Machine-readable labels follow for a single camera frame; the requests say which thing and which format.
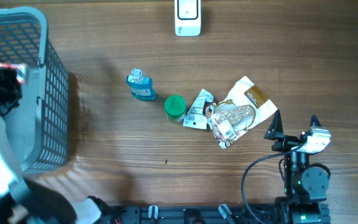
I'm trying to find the small red packet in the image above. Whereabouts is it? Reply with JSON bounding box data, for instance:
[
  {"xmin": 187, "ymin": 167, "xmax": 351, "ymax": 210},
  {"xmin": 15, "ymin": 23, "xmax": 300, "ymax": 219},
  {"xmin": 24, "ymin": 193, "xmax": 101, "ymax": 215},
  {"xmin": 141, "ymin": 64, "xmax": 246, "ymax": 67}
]
[{"xmin": 0, "ymin": 62, "xmax": 29, "ymax": 85}]

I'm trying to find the white box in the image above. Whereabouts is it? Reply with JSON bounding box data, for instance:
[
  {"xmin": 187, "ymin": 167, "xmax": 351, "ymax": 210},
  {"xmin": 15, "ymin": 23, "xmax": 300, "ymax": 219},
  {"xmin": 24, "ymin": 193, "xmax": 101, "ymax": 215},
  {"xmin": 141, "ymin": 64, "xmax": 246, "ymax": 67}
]
[{"xmin": 204, "ymin": 76, "xmax": 277, "ymax": 149}]

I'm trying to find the clear bag with printed card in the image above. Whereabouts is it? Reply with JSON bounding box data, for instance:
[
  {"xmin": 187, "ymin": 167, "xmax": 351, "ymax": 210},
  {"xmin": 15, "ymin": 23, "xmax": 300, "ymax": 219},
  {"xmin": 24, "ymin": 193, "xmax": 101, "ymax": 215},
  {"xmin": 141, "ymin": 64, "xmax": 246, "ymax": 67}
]
[{"xmin": 183, "ymin": 89, "xmax": 214, "ymax": 129}]

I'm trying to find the green lid jar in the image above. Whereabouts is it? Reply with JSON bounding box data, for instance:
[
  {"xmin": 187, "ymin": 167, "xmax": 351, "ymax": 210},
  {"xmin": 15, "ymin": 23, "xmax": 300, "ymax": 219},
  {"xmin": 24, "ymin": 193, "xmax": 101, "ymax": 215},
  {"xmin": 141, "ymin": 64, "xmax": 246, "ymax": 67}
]
[{"xmin": 164, "ymin": 95, "xmax": 186, "ymax": 123}]

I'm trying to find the blue mouthwash bottle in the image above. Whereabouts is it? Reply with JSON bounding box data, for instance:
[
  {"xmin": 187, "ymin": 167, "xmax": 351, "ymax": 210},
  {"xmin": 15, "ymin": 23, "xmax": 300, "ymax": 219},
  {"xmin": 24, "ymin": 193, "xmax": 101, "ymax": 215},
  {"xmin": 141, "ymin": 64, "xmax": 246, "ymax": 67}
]
[{"xmin": 126, "ymin": 68, "xmax": 156, "ymax": 101}]

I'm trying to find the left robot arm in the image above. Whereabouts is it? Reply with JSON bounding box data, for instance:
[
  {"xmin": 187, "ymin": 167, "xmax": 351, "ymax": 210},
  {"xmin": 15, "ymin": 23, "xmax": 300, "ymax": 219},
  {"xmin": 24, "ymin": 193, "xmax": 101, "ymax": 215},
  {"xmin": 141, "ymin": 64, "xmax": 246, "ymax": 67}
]
[{"xmin": 0, "ymin": 63, "xmax": 118, "ymax": 223}]

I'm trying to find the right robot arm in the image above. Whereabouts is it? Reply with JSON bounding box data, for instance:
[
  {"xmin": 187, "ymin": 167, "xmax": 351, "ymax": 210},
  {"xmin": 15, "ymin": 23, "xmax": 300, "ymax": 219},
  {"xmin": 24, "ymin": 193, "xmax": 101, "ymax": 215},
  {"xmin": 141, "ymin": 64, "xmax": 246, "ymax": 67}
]
[{"xmin": 264, "ymin": 110, "xmax": 331, "ymax": 224}]

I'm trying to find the white barcode scanner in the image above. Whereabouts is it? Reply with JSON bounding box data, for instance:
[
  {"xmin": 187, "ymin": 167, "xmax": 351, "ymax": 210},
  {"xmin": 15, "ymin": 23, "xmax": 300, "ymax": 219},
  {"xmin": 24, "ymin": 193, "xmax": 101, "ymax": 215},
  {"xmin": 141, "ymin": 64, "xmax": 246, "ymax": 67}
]
[{"xmin": 174, "ymin": 0, "xmax": 201, "ymax": 37}]

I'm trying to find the grey plastic mesh basket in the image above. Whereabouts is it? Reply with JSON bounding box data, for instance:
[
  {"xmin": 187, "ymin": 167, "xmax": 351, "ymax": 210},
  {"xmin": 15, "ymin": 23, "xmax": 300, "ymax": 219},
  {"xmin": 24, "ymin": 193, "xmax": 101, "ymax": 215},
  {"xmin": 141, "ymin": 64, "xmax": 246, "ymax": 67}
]
[{"xmin": 0, "ymin": 7, "xmax": 69, "ymax": 173}]

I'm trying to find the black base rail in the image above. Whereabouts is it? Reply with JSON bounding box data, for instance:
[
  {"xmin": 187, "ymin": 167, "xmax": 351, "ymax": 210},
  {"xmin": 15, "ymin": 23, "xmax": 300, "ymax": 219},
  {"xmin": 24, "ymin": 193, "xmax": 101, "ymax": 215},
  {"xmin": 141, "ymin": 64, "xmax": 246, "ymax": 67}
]
[{"xmin": 104, "ymin": 203, "xmax": 331, "ymax": 224}]

